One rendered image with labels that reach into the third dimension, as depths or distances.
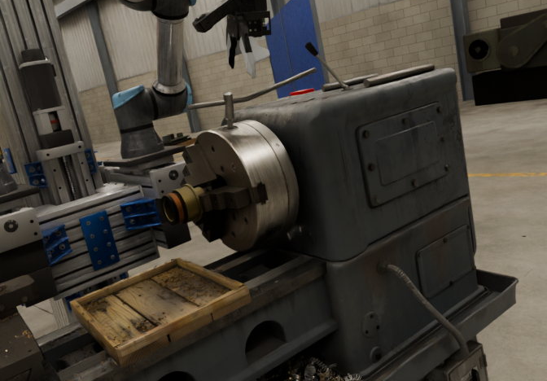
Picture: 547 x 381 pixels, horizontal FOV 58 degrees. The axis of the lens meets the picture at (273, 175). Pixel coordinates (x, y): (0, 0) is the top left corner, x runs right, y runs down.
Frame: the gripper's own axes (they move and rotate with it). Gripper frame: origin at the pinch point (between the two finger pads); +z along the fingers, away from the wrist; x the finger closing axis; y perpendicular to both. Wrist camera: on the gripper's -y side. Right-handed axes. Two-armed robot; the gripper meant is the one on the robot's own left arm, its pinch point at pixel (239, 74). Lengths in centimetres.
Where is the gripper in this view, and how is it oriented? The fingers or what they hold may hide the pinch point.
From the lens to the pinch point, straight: 119.3
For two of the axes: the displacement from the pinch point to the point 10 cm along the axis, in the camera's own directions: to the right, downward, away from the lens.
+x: -3.9, -3.3, 8.6
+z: 0.6, 9.2, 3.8
